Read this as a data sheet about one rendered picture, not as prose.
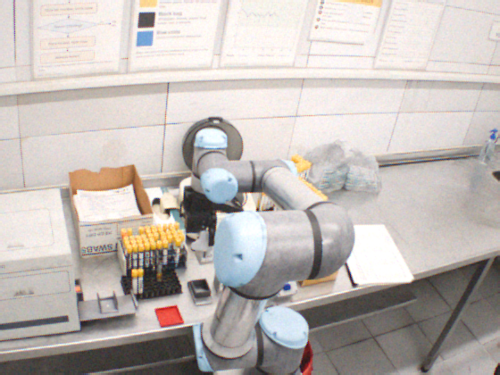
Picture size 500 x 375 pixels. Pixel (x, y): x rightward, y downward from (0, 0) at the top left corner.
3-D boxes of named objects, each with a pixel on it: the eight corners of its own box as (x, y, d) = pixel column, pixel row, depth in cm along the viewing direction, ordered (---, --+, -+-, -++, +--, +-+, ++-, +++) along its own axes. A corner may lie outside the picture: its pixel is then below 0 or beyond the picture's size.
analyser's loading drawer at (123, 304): (67, 325, 136) (65, 312, 133) (63, 308, 140) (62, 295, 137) (137, 315, 144) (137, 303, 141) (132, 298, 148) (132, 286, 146)
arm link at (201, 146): (198, 143, 122) (193, 125, 128) (194, 183, 128) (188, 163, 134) (231, 143, 124) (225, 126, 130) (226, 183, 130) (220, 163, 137)
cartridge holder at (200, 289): (195, 305, 153) (195, 297, 151) (187, 284, 160) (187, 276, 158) (212, 303, 155) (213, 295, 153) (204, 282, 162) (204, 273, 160)
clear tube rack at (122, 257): (124, 278, 157) (124, 261, 153) (117, 256, 165) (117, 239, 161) (187, 269, 165) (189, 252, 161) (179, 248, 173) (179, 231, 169)
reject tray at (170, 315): (161, 327, 144) (161, 325, 143) (154, 310, 149) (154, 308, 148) (184, 323, 147) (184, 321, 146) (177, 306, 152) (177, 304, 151)
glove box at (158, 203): (154, 249, 170) (154, 226, 165) (137, 205, 188) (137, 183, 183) (190, 244, 175) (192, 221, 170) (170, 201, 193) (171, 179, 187)
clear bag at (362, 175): (337, 189, 216) (345, 161, 208) (334, 167, 230) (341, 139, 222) (383, 196, 217) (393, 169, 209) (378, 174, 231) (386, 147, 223)
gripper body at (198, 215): (179, 218, 143) (181, 180, 136) (209, 214, 146) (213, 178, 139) (186, 236, 137) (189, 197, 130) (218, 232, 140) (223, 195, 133)
